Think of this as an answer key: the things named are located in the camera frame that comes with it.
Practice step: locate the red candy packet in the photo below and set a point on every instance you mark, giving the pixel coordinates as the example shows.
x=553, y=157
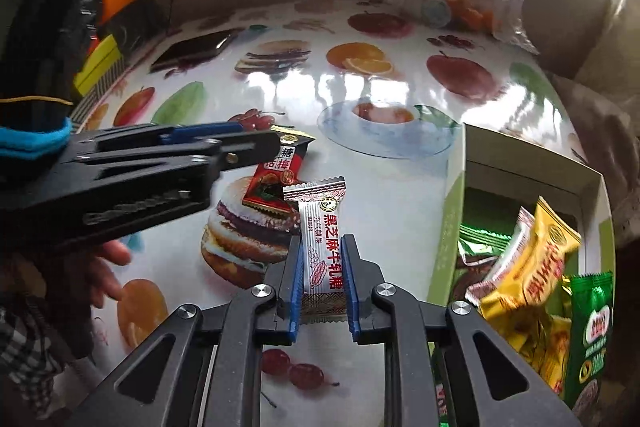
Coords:
x=270, y=192

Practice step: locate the black-white striped box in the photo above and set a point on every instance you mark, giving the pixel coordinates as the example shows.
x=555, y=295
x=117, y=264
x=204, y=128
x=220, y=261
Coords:
x=102, y=89

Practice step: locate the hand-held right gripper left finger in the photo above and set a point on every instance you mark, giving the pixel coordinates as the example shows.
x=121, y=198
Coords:
x=296, y=292

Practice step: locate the green cardboard box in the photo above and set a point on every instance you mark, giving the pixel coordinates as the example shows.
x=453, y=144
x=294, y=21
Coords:
x=450, y=232

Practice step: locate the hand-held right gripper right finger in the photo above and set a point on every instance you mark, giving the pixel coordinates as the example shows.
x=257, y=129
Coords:
x=352, y=287

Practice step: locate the yellow candy packet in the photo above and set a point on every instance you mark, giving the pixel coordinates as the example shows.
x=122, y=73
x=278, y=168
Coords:
x=535, y=257

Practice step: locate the beige printed curtain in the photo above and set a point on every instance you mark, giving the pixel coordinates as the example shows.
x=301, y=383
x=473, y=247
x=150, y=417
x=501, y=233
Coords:
x=590, y=127

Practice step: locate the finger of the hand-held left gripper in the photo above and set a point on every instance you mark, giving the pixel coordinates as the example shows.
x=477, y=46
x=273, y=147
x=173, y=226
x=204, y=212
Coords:
x=200, y=133
x=250, y=149

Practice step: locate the blue cloth band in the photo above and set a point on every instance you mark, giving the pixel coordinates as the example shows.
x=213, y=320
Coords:
x=35, y=142

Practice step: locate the white candy packet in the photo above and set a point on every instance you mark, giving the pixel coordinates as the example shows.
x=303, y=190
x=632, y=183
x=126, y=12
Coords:
x=322, y=237

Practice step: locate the large green snack packet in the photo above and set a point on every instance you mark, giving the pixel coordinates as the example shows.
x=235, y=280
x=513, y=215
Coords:
x=592, y=337

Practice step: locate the fruit printed tablecloth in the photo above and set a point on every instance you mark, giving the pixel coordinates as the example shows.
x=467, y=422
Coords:
x=400, y=187

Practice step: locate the yellow-green box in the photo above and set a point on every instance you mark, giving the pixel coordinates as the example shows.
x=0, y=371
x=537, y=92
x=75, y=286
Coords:
x=97, y=64

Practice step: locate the person's left hand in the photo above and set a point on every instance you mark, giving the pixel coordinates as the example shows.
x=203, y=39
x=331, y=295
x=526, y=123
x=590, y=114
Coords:
x=100, y=272

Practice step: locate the orange tangerine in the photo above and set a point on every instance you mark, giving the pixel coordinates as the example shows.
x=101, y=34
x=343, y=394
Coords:
x=477, y=19

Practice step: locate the person's left forearm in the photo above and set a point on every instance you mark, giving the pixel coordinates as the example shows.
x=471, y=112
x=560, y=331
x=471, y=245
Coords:
x=30, y=347

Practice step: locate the small round-lidded cup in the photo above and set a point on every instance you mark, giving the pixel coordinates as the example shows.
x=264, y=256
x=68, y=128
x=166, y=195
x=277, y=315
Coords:
x=436, y=13

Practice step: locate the black smartphone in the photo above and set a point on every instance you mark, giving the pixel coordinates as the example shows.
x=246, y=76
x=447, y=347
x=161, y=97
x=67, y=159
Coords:
x=195, y=49

